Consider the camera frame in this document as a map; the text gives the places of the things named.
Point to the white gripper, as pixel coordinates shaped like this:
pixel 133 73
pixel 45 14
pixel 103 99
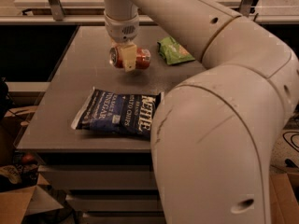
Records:
pixel 120 29

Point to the red coke can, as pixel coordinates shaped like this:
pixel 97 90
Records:
pixel 142 60

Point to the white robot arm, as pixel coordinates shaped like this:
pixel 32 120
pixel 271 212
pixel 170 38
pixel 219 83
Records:
pixel 212 135

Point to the green snack bag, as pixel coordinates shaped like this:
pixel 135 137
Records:
pixel 172 52

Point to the blue Kettle chips bag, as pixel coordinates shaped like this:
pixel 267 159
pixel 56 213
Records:
pixel 109 112

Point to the grey drawer cabinet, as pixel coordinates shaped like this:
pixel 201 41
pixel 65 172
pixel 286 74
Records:
pixel 106 177

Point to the cardboard box left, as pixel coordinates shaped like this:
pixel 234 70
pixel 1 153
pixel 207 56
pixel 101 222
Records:
pixel 25 196

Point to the cardboard box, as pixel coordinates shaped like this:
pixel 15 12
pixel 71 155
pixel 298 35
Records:
pixel 25 196
pixel 284 196

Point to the cardboard box right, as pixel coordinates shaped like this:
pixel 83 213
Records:
pixel 284 196

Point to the metal railing frame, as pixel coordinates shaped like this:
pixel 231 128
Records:
pixel 62 10

